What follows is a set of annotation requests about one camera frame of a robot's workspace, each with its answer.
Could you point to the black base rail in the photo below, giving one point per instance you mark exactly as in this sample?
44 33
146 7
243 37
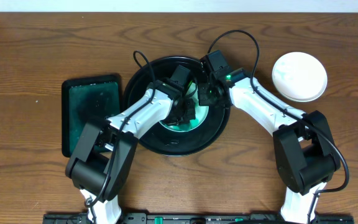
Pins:
142 218

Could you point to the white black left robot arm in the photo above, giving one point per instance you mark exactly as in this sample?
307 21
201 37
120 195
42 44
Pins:
100 163

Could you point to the green yellow scrub sponge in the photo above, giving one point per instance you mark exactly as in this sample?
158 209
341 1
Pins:
180 127

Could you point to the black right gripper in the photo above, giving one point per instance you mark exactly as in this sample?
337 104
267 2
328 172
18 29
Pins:
204 99

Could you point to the pale green plate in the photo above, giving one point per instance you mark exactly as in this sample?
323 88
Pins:
201 112

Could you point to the white plate smeared green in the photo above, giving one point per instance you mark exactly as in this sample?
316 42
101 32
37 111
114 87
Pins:
299 77

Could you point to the dark green rectangular tray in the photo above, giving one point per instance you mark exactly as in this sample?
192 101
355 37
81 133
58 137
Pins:
86 98

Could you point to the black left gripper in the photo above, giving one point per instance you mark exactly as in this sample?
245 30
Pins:
184 110

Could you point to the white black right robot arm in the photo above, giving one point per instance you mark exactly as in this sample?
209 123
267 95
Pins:
305 153

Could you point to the round black tray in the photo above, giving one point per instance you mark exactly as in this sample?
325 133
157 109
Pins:
204 140

